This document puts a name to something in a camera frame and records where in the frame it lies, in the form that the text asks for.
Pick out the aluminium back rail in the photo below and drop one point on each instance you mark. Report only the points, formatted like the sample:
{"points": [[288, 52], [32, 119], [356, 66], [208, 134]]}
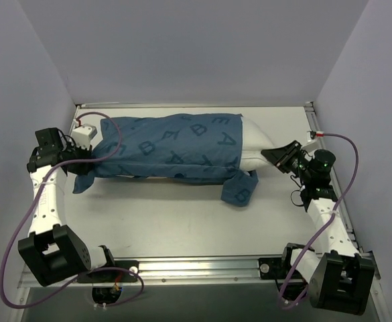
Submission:
{"points": [[118, 105]]}

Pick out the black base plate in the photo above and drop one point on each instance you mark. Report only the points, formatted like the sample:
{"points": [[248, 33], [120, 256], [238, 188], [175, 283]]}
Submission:
{"points": [[131, 268], [271, 268]]}

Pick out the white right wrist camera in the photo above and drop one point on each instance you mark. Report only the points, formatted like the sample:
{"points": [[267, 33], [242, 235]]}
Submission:
{"points": [[313, 141]]}

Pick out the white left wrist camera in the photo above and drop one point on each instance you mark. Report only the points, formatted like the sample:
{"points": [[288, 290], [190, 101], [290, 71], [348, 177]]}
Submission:
{"points": [[83, 135]]}

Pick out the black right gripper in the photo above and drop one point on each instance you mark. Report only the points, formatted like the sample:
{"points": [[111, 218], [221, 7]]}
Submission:
{"points": [[288, 157]]}

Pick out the aluminium rail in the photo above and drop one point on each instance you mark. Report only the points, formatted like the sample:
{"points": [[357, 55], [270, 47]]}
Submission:
{"points": [[178, 271], [118, 105], [324, 202]]}

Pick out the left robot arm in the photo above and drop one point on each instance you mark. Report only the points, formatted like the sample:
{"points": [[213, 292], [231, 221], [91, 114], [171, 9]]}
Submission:
{"points": [[52, 251]]}

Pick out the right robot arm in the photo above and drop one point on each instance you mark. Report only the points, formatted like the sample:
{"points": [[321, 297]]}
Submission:
{"points": [[328, 270]]}

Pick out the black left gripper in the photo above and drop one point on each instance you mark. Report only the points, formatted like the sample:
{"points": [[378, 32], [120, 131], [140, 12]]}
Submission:
{"points": [[80, 164]]}

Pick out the aluminium right side rail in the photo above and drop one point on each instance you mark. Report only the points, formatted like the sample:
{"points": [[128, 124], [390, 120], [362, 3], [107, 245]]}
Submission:
{"points": [[324, 202]]}

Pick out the blue cartoon print pillowcase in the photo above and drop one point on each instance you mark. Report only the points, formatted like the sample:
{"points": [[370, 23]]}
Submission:
{"points": [[202, 149]]}

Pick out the white pillow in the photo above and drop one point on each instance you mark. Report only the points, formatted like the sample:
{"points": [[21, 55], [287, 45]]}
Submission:
{"points": [[254, 140]]}

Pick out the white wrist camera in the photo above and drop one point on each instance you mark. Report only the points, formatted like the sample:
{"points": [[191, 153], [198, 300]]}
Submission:
{"points": [[313, 141], [83, 135]]}

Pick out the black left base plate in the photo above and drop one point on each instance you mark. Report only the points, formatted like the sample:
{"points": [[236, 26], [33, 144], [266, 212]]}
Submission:
{"points": [[131, 268]]}

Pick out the aluminium front rail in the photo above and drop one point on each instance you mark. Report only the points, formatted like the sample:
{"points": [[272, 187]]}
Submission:
{"points": [[178, 271]]}

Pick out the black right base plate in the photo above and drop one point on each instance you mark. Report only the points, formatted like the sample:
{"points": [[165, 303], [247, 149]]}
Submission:
{"points": [[271, 268]]}

